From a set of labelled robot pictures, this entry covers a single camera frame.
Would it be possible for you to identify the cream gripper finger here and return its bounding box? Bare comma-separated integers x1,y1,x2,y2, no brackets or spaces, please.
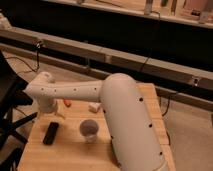
55,112,66,119

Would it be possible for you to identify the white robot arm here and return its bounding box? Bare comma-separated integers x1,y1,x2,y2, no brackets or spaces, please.
25,72,169,171

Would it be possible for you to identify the white plastic bottle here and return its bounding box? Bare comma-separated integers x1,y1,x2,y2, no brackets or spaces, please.
89,103,101,113

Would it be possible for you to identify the orange carrot-shaped object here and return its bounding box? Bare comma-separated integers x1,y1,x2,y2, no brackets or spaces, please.
64,100,71,107

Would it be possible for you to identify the black chair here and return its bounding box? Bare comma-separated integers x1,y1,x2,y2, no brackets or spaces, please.
0,49,39,171

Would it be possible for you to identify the black cable on floor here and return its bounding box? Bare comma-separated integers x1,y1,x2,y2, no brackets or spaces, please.
3,39,44,75

